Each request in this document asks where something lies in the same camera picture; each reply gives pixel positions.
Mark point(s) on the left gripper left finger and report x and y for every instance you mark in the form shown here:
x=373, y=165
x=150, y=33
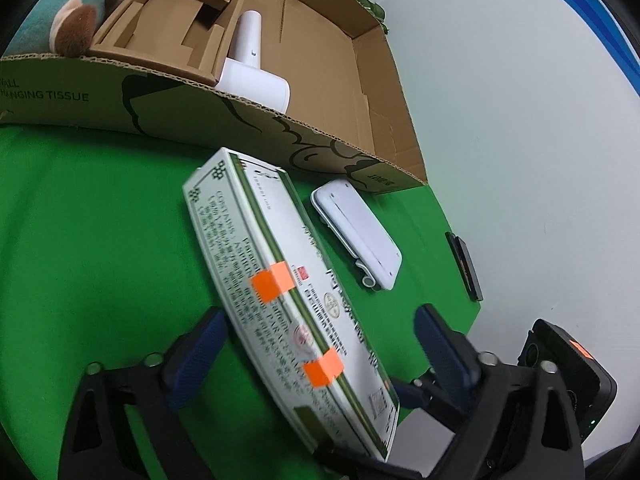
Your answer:
x=98, y=442

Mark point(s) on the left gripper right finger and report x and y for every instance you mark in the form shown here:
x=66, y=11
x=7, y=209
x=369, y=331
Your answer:
x=517, y=422

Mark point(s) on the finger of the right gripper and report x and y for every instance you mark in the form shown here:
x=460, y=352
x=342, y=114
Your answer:
x=411, y=396

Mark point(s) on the green white medicine box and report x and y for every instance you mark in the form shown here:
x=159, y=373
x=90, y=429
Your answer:
x=287, y=306

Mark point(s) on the white plastic device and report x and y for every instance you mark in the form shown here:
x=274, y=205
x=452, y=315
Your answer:
x=352, y=221

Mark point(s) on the white handheld hair dryer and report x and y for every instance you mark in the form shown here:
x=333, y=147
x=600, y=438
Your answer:
x=242, y=74

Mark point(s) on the pink pig plush toy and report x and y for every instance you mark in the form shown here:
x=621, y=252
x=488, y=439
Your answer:
x=62, y=27

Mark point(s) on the long narrow cardboard box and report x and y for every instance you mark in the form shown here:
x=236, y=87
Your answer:
x=185, y=38

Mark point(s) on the black clip on table edge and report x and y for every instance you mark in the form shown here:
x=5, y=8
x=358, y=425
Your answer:
x=465, y=266

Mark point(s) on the green tablecloth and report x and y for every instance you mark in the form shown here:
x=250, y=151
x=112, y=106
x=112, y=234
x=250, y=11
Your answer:
x=99, y=262

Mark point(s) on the large shallow cardboard tray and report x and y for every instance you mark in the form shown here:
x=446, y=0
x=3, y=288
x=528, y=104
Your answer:
x=304, y=84

